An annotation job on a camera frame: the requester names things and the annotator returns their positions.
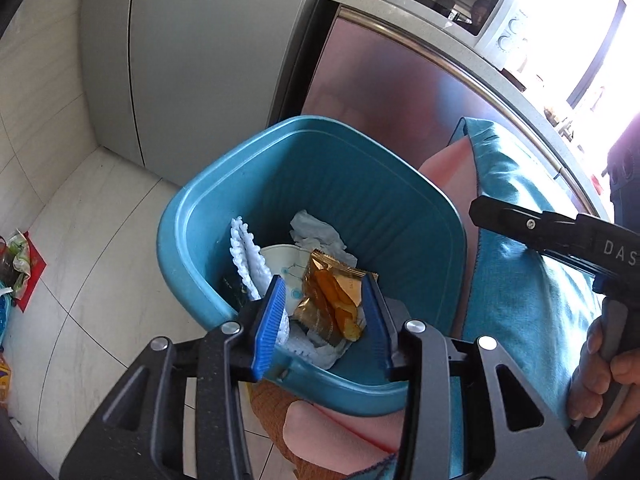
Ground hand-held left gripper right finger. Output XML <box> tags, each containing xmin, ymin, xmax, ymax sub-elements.
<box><xmin>360</xmin><ymin>272</ymin><xmax>588</xmax><ymax>480</ymax></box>

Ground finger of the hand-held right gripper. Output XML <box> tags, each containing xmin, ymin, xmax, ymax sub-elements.
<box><xmin>469</xmin><ymin>195</ymin><xmax>597</xmax><ymax>272</ymax></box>

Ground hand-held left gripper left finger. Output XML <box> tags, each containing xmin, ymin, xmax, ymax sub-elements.
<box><xmin>60</xmin><ymin>275</ymin><xmax>291</xmax><ymax>480</ymax></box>

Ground gold snack wrapper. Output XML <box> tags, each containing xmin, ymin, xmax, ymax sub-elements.
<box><xmin>292</xmin><ymin>249</ymin><xmax>379</xmax><ymax>343</ymax></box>

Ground white paper cup blue dots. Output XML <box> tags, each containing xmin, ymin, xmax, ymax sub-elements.
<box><xmin>257</xmin><ymin>244</ymin><xmax>313</xmax><ymax>321</ymax></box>

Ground blue plastic trash bin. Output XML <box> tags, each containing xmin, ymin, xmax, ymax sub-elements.
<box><xmin>157</xmin><ymin>115</ymin><xmax>468</xmax><ymax>418</ymax></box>

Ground person's right hand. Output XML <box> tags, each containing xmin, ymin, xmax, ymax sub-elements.
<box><xmin>567</xmin><ymin>317</ymin><xmax>640</xmax><ymax>422</ymax></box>

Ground white crumpled tissue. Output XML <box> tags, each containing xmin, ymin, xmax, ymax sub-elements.
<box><xmin>285</xmin><ymin>310</ymin><xmax>351</xmax><ymax>372</ymax></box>
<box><xmin>289</xmin><ymin>210</ymin><xmax>358</xmax><ymax>266</ymax></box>

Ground blue leaf print cloth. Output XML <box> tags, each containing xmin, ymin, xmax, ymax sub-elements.
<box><xmin>350</xmin><ymin>116</ymin><xmax>618</xmax><ymax>480</ymax></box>

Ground white foam fruit net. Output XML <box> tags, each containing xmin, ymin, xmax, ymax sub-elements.
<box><xmin>229</xmin><ymin>216</ymin><xmax>276</xmax><ymax>302</ymax></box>

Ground steel kitchen counter cabinet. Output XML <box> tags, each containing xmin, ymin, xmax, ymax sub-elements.
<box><xmin>300</xmin><ymin>0</ymin><xmax>617</xmax><ymax>222</ymax></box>

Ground white microwave oven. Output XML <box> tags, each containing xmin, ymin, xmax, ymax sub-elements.
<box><xmin>382</xmin><ymin>0</ymin><xmax>532</xmax><ymax>69</ymax></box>

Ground red paper sheet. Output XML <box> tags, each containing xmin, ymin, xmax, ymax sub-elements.
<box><xmin>12</xmin><ymin>231</ymin><xmax>47</xmax><ymax>313</ymax></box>

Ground crumpled foil wrapper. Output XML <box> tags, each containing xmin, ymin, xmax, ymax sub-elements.
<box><xmin>0</xmin><ymin>230</ymin><xmax>32</xmax><ymax>296</ymax></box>

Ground grey refrigerator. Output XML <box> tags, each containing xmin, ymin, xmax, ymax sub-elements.
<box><xmin>80</xmin><ymin>0</ymin><xmax>346</xmax><ymax>186</ymax></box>

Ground yellow snack packet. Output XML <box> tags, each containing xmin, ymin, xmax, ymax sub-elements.
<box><xmin>0</xmin><ymin>352</ymin><xmax>13</xmax><ymax>406</ymax></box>

